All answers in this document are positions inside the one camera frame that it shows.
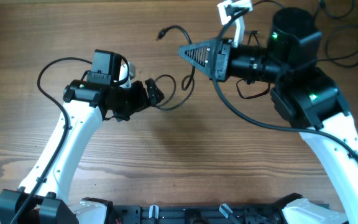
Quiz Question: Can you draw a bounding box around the black usb cable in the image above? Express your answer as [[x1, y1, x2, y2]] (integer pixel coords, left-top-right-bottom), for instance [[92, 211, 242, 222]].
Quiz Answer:
[[317, 24, 358, 69], [250, 0, 357, 20], [154, 25, 197, 111]]

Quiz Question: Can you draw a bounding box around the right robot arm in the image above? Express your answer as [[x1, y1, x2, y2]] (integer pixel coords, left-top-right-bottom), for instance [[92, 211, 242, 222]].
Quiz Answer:
[[179, 7, 358, 223]]

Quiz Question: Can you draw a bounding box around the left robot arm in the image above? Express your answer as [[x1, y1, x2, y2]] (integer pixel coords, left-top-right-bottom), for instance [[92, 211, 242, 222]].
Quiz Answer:
[[0, 50, 164, 223]]

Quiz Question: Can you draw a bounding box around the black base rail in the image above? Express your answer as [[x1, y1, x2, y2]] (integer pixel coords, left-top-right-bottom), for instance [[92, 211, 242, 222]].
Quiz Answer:
[[107, 203, 287, 224]]

